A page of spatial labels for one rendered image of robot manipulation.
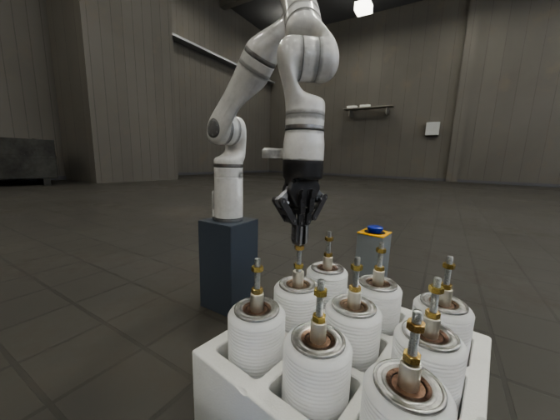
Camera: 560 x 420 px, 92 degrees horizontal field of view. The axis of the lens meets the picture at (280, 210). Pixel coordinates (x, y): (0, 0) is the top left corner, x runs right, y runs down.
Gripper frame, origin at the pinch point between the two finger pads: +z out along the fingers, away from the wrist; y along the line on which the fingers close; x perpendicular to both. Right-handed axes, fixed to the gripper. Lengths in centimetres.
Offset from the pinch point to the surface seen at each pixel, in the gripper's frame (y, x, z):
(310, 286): 1.2, -2.4, 10.2
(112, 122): 70, 567, -74
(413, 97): 881, 378, -223
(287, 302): -4.3, -1.9, 12.1
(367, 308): 2.8, -13.9, 10.3
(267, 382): -14.9, -9.4, 17.6
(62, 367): -38, 40, 36
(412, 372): -8.6, -26.0, 7.8
